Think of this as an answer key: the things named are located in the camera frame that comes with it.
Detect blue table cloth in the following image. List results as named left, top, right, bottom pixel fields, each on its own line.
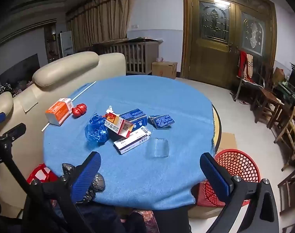
left=42, top=75, right=217, bottom=210

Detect metal chair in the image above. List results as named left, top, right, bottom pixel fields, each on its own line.
left=232, top=51, right=263, bottom=102

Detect black floral cloth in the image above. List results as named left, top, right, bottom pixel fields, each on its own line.
left=0, top=83, right=15, bottom=98

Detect blue foil pouch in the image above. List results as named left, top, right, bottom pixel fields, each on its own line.
left=147, top=115, right=175, bottom=129

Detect black plastic bag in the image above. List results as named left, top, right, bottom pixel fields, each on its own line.
left=61, top=163, right=106, bottom=203

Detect red plastic basket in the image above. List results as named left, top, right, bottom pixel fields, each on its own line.
left=197, top=149, right=261, bottom=208

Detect wooden crib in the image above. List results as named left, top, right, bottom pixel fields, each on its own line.
left=93, top=39, right=162, bottom=75

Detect red striped cloth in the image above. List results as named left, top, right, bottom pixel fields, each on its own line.
left=238, top=50, right=254, bottom=83

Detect dark wooden chair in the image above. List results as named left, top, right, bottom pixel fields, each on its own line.
left=256, top=63, right=275, bottom=91

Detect black television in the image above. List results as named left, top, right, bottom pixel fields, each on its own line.
left=0, top=53, right=40, bottom=89

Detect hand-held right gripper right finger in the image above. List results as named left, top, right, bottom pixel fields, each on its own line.
left=200, top=152, right=281, bottom=233

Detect white straw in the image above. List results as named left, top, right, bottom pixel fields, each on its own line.
left=41, top=81, right=97, bottom=132

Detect clear plastic tray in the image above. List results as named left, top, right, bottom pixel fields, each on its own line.
left=146, top=138, right=169, bottom=159

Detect brown cardboard box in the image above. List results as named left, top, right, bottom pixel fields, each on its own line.
left=152, top=61, right=178, bottom=79

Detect orange and white box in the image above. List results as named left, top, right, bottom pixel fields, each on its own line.
left=45, top=97, right=74, bottom=127

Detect dark clothing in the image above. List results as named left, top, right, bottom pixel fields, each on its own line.
left=53, top=199, right=194, bottom=233

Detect brown paper bag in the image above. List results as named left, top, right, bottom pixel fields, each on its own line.
left=273, top=67, right=285, bottom=83

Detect bamboo chair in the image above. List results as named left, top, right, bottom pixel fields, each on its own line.
left=274, top=105, right=295, bottom=171

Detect wooden display cabinet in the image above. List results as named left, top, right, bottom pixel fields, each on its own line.
left=44, top=23, right=60, bottom=63

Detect blue cardboard box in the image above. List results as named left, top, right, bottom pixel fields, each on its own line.
left=120, top=108, right=148, bottom=130

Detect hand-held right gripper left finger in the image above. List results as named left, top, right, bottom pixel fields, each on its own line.
left=26, top=151, right=102, bottom=233

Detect wooden stool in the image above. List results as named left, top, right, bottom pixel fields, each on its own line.
left=254, top=89, right=285, bottom=130

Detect beige curtains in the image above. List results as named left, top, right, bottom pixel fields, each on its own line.
left=65, top=0, right=138, bottom=54

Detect red orange wrapper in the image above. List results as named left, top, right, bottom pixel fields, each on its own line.
left=72, top=103, right=88, bottom=118

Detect wooden double door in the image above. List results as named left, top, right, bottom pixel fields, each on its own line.
left=182, top=0, right=278, bottom=90

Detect white air conditioner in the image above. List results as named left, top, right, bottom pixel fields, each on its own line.
left=59, top=30, right=74, bottom=57

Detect white medicine box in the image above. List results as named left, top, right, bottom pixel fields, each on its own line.
left=113, top=126, right=152, bottom=155

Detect red and white cigarette box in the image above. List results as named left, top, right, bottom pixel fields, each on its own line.
left=104, top=112, right=134, bottom=137

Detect cream leather sofa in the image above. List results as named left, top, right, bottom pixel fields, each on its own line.
left=0, top=52, right=127, bottom=219

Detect blue plastic bag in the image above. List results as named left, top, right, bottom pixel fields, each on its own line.
left=84, top=113, right=109, bottom=147

